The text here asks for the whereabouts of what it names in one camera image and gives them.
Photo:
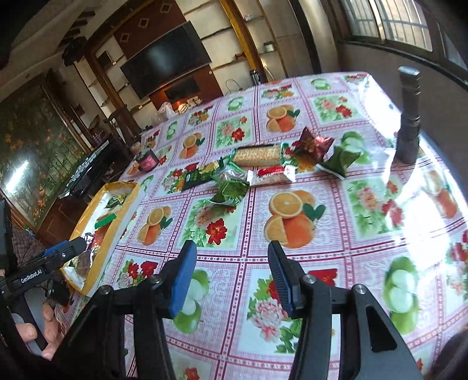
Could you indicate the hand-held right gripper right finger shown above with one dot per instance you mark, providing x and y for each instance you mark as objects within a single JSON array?
[{"x": 281, "y": 277}]

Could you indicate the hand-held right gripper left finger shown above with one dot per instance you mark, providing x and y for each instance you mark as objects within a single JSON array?
[{"x": 181, "y": 281}]

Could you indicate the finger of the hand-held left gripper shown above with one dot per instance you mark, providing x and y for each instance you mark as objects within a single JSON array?
[{"x": 65, "y": 248}]

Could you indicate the shiny dark snack packet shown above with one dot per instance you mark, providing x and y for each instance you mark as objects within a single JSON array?
[{"x": 85, "y": 263}]

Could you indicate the yellow cardboard box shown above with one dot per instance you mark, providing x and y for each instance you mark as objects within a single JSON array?
[{"x": 120, "y": 223}]

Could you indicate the person's left hand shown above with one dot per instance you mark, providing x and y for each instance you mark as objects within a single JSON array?
[{"x": 51, "y": 323}]

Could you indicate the black low cabinet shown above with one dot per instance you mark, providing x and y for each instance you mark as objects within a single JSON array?
[{"x": 91, "y": 164}]

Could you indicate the green snack packet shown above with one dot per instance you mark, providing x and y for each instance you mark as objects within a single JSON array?
[
  {"x": 230, "y": 192},
  {"x": 338, "y": 160}
]

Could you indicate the red label cracker packet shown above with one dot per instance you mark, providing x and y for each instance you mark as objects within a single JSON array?
[{"x": 272, "y": 174}]

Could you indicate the dark yellow print snack packet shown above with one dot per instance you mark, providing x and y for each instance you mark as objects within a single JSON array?
[{"x": 197, "y": 177}]

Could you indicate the clear snack packet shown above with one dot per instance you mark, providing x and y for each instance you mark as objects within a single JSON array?
[{"x": 230, "y": 174}]

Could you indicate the pink jar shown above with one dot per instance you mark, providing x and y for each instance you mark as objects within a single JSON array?
[{"x": 147, "y": 161}]

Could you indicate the long cracker packet green ends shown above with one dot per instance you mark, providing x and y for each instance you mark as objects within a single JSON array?
[{"x": 254, "y": 155}]

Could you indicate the dark red snack packet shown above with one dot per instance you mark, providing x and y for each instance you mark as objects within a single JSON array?
[{"x": 310, "y": 144}]

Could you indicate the wooden chair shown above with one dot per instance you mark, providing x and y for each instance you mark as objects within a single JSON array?
[{"x": 122, "y": 122}]

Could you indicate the white plastic bag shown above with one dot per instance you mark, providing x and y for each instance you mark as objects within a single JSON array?
[{"x": 166, "y": 110}]

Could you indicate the colourful packet pile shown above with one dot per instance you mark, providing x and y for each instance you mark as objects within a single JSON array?
[{"x": 190, "y": 104}]

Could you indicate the black speaker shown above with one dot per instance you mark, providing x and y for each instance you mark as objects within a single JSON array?
[{"x": 74, "y": 50}]

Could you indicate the black flashlight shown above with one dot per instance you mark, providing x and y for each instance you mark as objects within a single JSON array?
[{"x": 407, "y": 120}]

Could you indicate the black television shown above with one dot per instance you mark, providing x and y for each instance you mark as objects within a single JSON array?
[{"x": 164, "y": 58}]

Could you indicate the silver tower air conditioner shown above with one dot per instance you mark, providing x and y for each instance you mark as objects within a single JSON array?
[{"x": 305, "y": 36}]

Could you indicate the large window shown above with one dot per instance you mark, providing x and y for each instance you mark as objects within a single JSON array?
[{"x": 402, "y": 22}]

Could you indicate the floral wall painting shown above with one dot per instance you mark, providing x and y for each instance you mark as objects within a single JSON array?
[{"x": 36, "y": 153}]

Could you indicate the wooden wall shelf unit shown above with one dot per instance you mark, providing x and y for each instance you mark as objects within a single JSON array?
[{"x": 226, "y": 36}]

